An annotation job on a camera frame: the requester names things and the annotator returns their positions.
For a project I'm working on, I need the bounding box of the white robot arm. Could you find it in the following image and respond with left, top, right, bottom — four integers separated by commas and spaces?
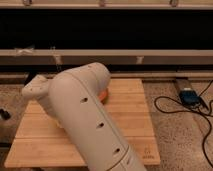
22, 62, 147, 171

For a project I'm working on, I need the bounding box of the orange bowl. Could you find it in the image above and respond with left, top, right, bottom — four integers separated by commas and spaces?
99, 90, 108, 103

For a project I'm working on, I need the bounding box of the black table leg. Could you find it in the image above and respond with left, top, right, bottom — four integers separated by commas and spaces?
24, 72, 37, 86

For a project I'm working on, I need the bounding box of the blue power box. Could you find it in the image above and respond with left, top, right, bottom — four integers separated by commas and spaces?
179, 89, 200, 106

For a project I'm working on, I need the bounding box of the black object on floor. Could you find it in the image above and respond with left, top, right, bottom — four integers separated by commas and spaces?
0, 109, 11, 120

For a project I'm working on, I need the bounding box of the black cable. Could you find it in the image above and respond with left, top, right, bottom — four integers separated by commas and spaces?
153, 79, 213, 168

